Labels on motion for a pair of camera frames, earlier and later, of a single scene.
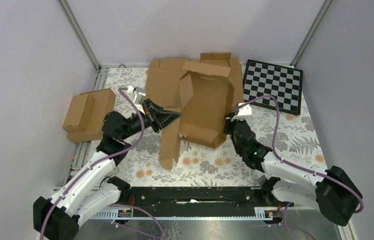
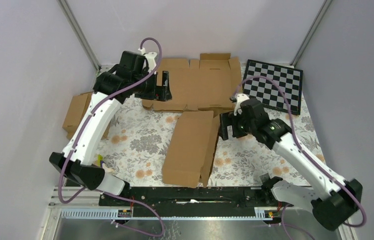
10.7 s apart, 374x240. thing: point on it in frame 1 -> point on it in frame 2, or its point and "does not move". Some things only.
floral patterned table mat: (132, 141) does not move
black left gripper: (158, 118) -> (160, 93)
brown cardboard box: (209, 90) -> (190, 156)
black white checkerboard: (285, 83) does not move
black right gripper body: (228, 129) -> (246, 126)
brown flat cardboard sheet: (203, 91) does not move
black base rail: (175, 198) does not move
